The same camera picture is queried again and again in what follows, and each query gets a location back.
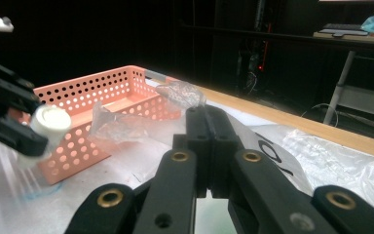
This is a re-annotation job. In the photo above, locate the black keyboard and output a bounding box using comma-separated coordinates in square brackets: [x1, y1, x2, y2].
[322, 22, 363, 32]

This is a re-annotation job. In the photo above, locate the clear printed plastic bag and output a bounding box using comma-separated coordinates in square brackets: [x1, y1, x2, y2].
[89, 81, 374, 225]

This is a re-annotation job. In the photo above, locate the white bottle green label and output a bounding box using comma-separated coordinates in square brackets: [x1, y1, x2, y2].
[17, 105, 73, 170]

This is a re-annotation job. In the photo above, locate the pink perforated plastic basket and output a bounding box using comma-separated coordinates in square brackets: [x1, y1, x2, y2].
[8, 64, 189, 186]

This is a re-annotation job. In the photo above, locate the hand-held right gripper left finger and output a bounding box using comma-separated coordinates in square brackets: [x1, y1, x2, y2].
[171, 104, 214, 199]

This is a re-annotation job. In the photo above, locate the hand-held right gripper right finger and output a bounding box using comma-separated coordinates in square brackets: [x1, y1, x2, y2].
[211, 105, 242, 199]

